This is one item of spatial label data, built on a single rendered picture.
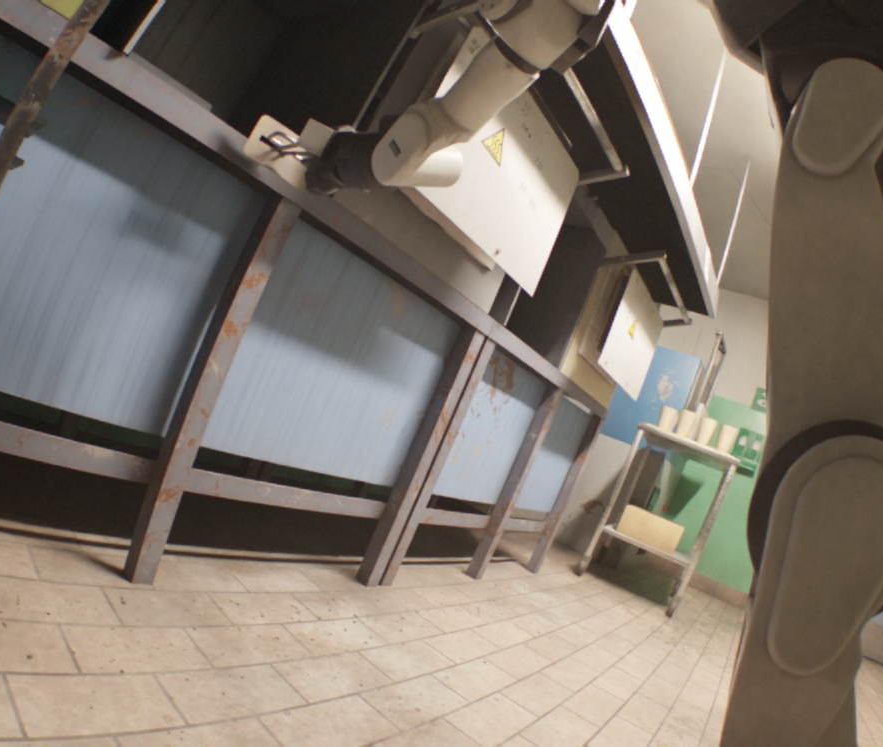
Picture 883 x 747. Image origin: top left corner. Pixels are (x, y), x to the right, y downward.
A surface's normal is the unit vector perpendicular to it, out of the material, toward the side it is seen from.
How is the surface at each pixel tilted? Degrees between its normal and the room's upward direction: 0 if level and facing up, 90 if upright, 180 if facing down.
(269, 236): 90
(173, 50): 90
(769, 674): 115
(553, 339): 90
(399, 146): 120
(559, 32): 98
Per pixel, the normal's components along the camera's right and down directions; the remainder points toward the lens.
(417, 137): -0.67, 0.22
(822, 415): -0.52, -0.27
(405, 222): 0.75, 0.29
